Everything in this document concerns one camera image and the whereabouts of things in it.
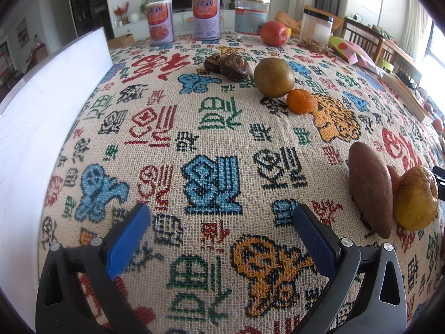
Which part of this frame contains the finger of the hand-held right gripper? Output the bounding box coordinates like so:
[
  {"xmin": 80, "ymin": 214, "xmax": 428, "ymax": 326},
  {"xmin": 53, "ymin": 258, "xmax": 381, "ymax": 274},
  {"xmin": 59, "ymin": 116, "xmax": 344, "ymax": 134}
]
[{"xmin": 433, "ymin": 166, "xmax": 445, "ymax": 195}]

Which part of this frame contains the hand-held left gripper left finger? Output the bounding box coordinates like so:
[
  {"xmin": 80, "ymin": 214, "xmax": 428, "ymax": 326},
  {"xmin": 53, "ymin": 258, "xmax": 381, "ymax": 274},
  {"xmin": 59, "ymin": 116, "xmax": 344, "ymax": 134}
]
[{"xmin": 35, "ymin": 202, "xmax": 154, "ymax": 334}]

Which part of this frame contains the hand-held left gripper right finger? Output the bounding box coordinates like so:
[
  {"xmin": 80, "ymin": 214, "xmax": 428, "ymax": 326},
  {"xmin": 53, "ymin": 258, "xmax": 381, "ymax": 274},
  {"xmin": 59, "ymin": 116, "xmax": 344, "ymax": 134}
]
[{"xmin": 293, "ymin": 203, "xmax": 408, "ymax": 334}]

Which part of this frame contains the small reddish sweet potato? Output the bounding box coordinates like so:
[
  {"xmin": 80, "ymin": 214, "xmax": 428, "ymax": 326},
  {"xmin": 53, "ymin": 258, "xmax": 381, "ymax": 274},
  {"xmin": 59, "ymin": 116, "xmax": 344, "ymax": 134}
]
[{"xmin": 387, "ymin": 165, "xmax": 404, "ymax": 195}]

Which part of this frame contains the large brown sweet potato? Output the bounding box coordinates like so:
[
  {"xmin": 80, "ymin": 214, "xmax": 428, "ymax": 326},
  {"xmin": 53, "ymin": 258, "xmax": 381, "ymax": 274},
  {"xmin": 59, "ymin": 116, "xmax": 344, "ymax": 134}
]
[{"xmin": 348, "ymin": 141, "xmax": 395, "ymax": 239}]

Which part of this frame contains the orange tangerine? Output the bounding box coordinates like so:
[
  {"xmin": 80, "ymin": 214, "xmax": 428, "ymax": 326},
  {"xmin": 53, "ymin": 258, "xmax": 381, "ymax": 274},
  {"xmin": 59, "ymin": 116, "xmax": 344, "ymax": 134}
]
[{"xmin": 286, "ymin": 89, "xmax": 318, "ymax": 114}]

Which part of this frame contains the white box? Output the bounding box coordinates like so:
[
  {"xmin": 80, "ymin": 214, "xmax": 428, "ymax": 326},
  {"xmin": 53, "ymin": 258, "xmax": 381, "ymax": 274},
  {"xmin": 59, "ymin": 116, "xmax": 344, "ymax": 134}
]
[{"xmin": 0, "ymin": 26, "xmax": 115, "ymax": 300}]

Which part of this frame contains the round green-brown monk fruit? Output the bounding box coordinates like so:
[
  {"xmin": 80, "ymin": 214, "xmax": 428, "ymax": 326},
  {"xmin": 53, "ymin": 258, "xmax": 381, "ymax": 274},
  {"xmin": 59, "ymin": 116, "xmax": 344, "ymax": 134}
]
[{"xmin": 253, "ymin": 57, "xmax": 296, "ymax": 99}]

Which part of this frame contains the dried brown mushroom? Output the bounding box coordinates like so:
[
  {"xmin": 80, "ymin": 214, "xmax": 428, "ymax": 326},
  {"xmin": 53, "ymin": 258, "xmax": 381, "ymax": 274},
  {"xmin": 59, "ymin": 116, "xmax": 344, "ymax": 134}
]
[
  {"xmin": 203, "ymin": 53, "xmax": 226, "ymax": 74},
  {"xmin": 219, "ymin": 54, "xmax": 250, "ymax": 82}
]

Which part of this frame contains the wooden tray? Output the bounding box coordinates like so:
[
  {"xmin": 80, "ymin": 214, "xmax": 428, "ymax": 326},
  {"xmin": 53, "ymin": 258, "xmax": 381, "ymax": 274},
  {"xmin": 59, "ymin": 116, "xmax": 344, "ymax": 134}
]
[{"xmin": 382, "ymin": 73, "xmax": 435, "ymax": 124}]

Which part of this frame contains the woven patterned tablecloth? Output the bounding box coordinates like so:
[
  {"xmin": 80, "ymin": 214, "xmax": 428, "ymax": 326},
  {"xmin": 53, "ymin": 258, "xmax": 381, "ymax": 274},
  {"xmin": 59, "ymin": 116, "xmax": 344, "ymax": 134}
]
[{"xmin": 36, "ymin": 33, "xmax": 445, "ymax": 334}]

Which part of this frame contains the pink snack bag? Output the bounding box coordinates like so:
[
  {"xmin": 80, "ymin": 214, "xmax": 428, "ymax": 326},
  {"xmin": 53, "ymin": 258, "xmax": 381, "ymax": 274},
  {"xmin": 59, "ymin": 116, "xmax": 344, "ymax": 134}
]
[{"xmin": 328, "ymin": 36, "xmax": 374, "ymax": 68}]

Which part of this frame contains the dark wooden chair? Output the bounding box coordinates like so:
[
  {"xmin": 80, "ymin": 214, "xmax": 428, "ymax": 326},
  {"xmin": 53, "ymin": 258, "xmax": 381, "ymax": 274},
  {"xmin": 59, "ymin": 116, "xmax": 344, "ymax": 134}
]
[{"xmin": 342, "ymin": 17, "xmax": 385, "ymax": 65}]

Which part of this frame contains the clear jar black lid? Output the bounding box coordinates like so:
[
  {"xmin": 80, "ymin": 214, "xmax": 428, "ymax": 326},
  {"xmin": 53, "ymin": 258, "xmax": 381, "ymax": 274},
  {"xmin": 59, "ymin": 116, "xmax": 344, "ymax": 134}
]
[{"xmin": 300, "ymin": 9, "xmax": 334, "ymax": 51}]

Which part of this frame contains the cardboard box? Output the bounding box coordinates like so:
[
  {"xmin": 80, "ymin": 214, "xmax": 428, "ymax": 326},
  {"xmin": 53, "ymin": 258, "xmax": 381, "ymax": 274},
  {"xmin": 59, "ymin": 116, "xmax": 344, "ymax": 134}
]
[{"xmin": 107, "ymin": 34, "xmax": 134, "ymax": 49}]

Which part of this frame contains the red apple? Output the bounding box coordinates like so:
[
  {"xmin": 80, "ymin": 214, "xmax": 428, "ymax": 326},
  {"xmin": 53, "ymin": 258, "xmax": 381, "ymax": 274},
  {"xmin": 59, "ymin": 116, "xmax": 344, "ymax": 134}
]
[{"xmin": 260, "ymin": 21, "xmax": 289, "ymax": 47}]

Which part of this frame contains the orange label tin can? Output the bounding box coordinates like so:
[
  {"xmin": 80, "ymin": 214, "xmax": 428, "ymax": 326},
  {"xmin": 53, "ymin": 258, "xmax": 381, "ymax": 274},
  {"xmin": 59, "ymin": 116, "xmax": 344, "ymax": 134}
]
[
  {"xmin": 191, "ymin": 0, "xmax": 221, "ymax": 41},
  {"xmin": 145, "ymin": 0, "xmax": 174, "ymax": 46}
]

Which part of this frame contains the orange beanbag cushion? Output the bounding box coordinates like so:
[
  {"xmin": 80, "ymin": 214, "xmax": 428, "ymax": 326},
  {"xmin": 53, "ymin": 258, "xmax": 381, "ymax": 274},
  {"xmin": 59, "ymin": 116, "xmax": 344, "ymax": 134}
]
[{"xmin": 275, "ymin": 5, "xmax": 306, "ymax": 39}]

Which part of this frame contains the red flower plant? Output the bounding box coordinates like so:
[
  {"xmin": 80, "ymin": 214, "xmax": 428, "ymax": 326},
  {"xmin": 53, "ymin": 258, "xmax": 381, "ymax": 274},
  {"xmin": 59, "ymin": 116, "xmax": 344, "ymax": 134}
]
[{"xmin": 114, "ymin": 3, "xmax": 130, "ymax": 26}]

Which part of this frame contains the glass jar gold lid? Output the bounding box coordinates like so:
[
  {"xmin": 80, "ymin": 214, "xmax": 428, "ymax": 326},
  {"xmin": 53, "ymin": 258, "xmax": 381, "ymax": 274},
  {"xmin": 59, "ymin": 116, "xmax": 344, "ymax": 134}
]
[{"xmin": 234, "ymin": 0, "xmax": 271, "ymax": 41}]

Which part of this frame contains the dark tall cabinet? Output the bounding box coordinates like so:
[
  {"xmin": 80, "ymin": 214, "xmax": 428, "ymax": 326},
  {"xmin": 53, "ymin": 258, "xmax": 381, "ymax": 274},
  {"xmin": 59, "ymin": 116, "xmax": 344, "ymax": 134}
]
[{"xmin": 68, "ymin": 0, "xmax": 115, "ymax": 39}]

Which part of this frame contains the framed wall picture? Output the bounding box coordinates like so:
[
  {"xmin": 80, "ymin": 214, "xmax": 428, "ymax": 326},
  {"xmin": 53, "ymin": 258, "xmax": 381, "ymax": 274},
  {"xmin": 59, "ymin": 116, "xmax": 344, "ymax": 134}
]
[{"xmin": 16, "ymin": 17, "xmax": 30, "ymax": 47}]

